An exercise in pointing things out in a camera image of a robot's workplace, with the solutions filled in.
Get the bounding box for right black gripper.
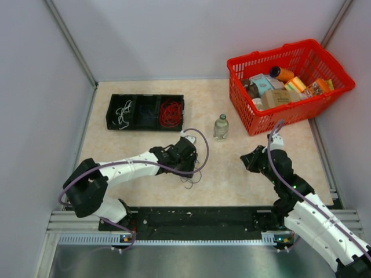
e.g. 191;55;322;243
241;145;279;184

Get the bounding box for red white purple wires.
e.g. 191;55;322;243
179;160;202;189

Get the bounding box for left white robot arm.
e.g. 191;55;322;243
63;136;197;230

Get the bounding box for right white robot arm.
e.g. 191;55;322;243
240;145;370;277

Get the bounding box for clear glass soda bottle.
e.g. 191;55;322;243
213;114;229;141

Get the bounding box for brown cardboard box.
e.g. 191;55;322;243
261;90;300;110

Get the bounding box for black three-compartment tray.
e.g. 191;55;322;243
106;94;184;131

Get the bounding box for brown round item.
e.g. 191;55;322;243
241;79;260;99

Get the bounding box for light blue package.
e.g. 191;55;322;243
249;74;274;97

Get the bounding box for yellow sponge pack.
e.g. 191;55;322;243
284;76;307;93

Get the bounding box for orange bottle with dark cap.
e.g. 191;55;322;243
269;66;295;82

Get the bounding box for orange snack packet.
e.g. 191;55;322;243
303;78;330;97

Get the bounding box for red plastic shopping basket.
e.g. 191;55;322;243
227;39;355;136

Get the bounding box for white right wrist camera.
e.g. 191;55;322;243
268;133;284;151

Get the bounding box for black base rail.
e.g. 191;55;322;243
98;205;293;241

